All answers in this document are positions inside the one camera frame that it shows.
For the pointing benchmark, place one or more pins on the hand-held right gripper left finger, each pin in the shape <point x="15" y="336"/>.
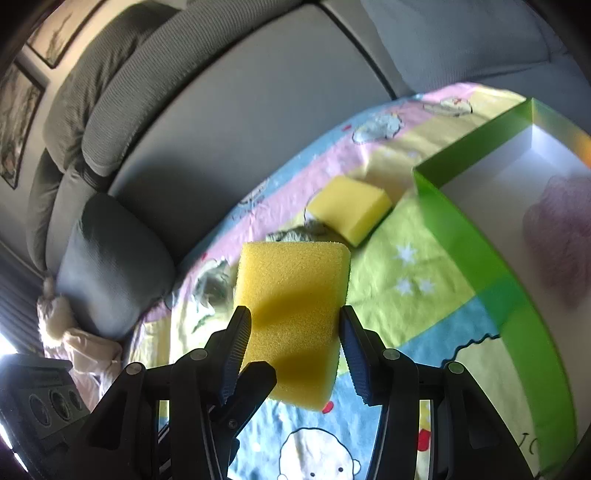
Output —
<point x="234" y="353"/>

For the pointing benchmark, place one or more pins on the cartoon printed blanket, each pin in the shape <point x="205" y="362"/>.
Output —
<point x="415" y="300"/>

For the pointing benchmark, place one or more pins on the light blue pillow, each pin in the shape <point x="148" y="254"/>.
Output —
<point x="438" y="41"/>

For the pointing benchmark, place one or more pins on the grey ribbed sofa cushion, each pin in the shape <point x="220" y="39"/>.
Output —
<point x="161" y="69"/>
<point x="92" y="83"/>

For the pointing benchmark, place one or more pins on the dark grey pillow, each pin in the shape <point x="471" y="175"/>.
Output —
<point x="111" y="267"/>

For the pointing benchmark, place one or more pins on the grey sofa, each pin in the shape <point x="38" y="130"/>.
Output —
<point x="258" y="106"/>

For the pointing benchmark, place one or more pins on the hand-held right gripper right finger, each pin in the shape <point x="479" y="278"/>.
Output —
<point x="353" y="355"/>

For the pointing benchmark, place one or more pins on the green cardboard box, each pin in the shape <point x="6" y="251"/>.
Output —
<point x="461" y="240"/>

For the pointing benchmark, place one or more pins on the yellow sponge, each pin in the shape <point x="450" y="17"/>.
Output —
<point x="291" y="295"/>
<point x="346" y="203"/>

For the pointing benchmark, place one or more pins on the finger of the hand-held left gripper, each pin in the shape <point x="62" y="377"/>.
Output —
<point x="253" y="387"/>

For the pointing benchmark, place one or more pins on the purple cloth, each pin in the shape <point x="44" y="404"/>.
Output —
<point x="558" y="230"/>

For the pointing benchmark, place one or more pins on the teal knitted cloth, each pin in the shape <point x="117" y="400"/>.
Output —
<point x="300" y="234"/>

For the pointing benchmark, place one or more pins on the framed wall picture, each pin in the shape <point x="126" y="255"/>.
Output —
<point x="55" y="37"/>
<point x="18" y="124"/>

